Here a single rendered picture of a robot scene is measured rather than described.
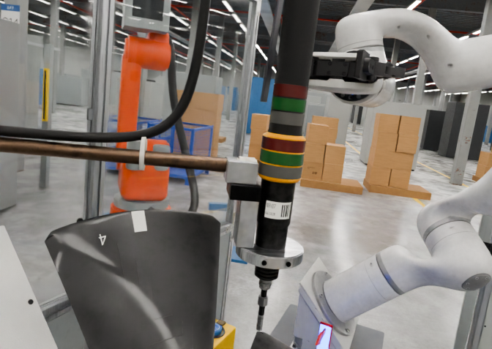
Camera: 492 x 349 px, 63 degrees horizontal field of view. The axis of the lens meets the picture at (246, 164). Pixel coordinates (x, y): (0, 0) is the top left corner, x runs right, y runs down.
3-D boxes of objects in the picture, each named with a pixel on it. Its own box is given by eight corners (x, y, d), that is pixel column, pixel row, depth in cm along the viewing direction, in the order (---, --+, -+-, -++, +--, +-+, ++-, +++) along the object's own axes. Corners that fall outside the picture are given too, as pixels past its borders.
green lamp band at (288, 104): (274, 110, 38) (276, 96, 37) (268, 108, 41) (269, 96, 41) (309, 113, 38) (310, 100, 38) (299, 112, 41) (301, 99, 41)
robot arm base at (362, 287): (316, 260, 123) (368, 231, 116) (353, 309, 124) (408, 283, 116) (307, 294, 106) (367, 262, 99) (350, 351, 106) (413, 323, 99)
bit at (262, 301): (255, 331, 43) (261, 286, 42) (253, 326, 44) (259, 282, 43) (264, 332, 43) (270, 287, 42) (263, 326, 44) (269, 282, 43)
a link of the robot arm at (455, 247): (392, 263, 115) (471, 222, 106) (418, 325, 101) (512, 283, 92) (370, 246, 109) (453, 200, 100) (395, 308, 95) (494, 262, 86)
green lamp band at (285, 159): (263, 164, 38) (265, 151, 38) (256, 156, 42) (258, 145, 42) (307, 168, 39) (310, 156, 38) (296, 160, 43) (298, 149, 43)
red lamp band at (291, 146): (265, 150, 38) (266, 137, 38) (258, 144, 42) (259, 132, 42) (310, 154, 38) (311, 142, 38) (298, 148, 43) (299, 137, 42)
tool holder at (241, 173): (218, 266, 38) (230, 164, 36) (214, 239, 45) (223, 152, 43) (310, 271, 39) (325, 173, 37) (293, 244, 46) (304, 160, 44)
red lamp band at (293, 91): (276, 96, 37) (277, 82, 37) (269, 95, 41) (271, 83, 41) (310, 99, 38) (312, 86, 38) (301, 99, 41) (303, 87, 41)
